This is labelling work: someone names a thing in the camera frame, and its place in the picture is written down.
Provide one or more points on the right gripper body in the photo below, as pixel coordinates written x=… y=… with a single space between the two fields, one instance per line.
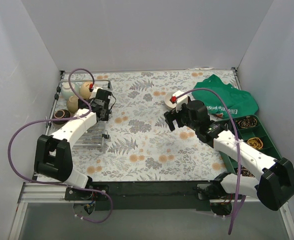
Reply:
x=175 y=116

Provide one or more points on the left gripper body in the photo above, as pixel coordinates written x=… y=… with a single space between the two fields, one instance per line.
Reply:
x=105 y=110

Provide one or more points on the tan bowl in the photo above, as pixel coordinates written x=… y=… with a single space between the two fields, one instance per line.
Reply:
x=73 y=104

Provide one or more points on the dark brown bowl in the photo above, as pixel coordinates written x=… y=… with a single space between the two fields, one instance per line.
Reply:
x=61 y=115

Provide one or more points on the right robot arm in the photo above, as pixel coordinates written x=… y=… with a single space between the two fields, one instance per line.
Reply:
x=273 y=179

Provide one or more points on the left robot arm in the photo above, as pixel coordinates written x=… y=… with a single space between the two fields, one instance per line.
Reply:
x=53 y=157

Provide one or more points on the beige bowl at rack back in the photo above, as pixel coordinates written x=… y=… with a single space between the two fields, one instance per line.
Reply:
x=87 y=90

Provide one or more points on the pale green bowl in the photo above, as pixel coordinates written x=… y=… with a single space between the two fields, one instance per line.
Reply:
x=66 y=90

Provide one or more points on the floral table mat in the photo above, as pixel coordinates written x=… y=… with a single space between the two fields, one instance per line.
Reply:
x=140 y=146

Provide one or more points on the green cloth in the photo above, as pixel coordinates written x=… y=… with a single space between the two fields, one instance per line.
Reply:
x=240 y=103

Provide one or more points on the green compartment tray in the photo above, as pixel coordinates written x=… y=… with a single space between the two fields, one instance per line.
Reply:
x=253 y=133

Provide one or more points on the metal wire dish rack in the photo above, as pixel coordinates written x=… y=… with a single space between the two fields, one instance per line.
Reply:
x=93 y=138

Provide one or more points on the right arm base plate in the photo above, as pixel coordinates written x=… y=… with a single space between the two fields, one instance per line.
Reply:
x=212 y=191

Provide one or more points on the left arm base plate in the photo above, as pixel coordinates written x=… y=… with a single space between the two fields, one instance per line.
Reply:
x=72 y=194

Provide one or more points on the aluminium frame rail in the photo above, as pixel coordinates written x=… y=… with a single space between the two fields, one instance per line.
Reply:
x=131 y=195

